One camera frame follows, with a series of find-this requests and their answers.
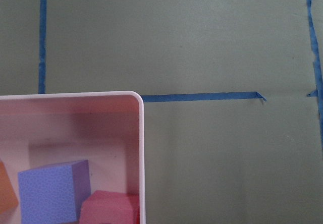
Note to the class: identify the red foam block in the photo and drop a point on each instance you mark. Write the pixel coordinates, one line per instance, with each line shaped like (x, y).
(110, 207)

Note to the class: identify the purple foam block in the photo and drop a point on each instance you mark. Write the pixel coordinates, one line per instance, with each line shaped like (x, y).
(54, 193)

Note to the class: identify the orange foam block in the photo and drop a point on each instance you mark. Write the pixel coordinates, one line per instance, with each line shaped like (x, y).
(9, 199)

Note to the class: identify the pink plastic bin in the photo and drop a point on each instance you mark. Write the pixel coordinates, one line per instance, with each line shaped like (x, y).
(104, 128)

